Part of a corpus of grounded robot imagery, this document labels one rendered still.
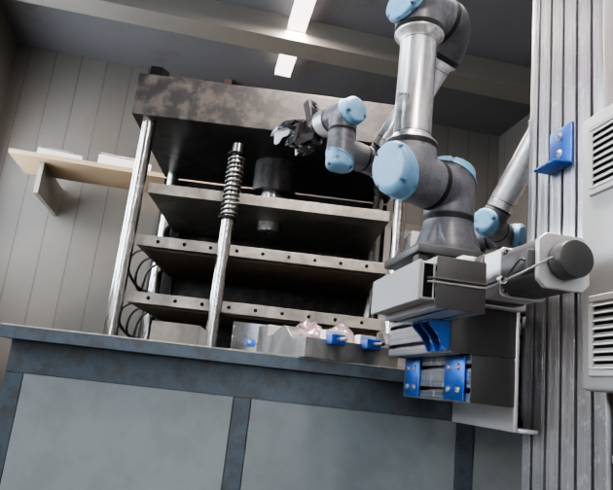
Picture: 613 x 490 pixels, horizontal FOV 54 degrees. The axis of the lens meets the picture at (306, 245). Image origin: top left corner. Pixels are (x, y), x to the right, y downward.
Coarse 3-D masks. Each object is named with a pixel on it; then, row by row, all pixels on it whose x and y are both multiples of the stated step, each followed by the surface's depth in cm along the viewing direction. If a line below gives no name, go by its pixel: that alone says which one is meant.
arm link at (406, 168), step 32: (416, 0) 135; (448, 0) 140; (416, 32) 137; (448, 32) 143; (416, 64) 135; (416, 96) 133; (416, 128) 131; (384, 160) 130; (416, 160) 126; (384, 192) 131; (416, 192) 129
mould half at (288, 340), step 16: (272, 336) 192; (288, 336) 177; (304, 336) 165; (272, 352) 189; (288, 352) 175; (304, 352) 162; (320, 352) 164; (336, 352) 165; (352, 352) 167; (368, 352) 168; (384, 352) 170
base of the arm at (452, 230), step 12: (432, 216) 135; (444, 216) 134; (456, 216) 133; (468, 216) 134; (432, 228) 134; (444, 228) 132; (456, 228) 132; (468, 228) 133; (420, 240) 135; (432, 240) 132; (444, 240) 131; (456, 240) 130; (468, 240) 131
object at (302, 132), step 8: (296, 120) 173; (304, 120) 172; (296, 128) 171; (304, 128) 171; (312, 128) 165; (296, 136) 169; (304, 136) 169; (312, 136) 165; (320, 136) 167; (288, 144) 172; (296, 144) 172; (304, 144) 170; (312, 144) 173; (320, 144) 167; (304, 152) 175; (312, 152) 173
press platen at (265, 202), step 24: (168, 192) 269; (192, 192) 269; (216, 192) 270; (168, 216) 305; (192, 216) 300; (216, 216) 295; (240, 216) 290; (264, 216) 285; (288, 216) 281; (312, 216) 276; (336, 216) 272; (360, 216) 271; (384, 216) 272; (264, 240) 334; (288, 240) 328; (312, 240) 322; (336, 240) 316; (360, 240) 310
